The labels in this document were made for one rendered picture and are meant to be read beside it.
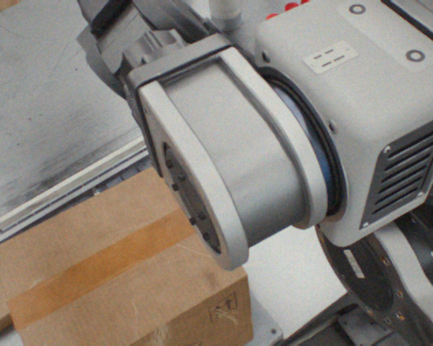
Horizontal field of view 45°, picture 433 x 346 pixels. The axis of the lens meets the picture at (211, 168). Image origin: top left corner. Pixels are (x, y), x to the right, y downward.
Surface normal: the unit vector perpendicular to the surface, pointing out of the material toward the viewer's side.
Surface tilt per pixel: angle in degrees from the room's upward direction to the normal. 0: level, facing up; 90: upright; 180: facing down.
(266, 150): 24
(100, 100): 0
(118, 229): 0
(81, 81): 0
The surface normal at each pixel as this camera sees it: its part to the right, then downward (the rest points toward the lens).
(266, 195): 0.35, 0.25
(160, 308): -0.10, -0.59
